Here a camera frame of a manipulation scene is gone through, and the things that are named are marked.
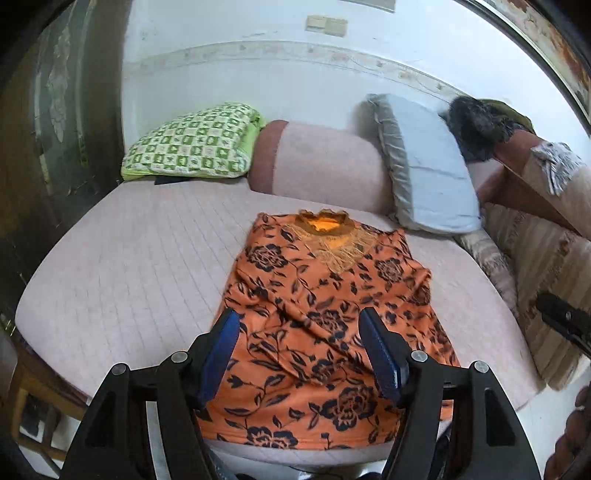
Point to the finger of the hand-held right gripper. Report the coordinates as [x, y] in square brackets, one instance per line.
[565, 318]

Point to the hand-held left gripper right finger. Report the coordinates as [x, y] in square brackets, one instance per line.
[381, 355]

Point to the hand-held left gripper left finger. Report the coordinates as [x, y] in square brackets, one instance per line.
[220, 350]

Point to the orange floral top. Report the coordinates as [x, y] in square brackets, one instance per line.
[318, 318]

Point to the beige striped blanket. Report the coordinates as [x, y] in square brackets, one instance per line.
[531, 277]

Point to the pink bed mattress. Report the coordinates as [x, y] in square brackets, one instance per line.
[134, 277]

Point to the brown and beige garment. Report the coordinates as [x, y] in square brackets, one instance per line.
[545, 184]

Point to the light blue pillow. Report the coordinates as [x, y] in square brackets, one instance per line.
[427, 170]

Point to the wooden stool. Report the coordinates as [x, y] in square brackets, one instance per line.
[34, 406]

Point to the pink brown bolster pillow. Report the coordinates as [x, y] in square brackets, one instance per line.
[318, 166]

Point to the green checkered pillow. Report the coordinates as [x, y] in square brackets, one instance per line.
[191, 143]

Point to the black furry garment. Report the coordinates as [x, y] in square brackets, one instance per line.
[475, 127]

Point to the dark wooden wardrobe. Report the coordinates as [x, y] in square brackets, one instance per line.
[55, 138]

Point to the wall switch plate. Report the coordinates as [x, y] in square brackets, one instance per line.
[327, 24]

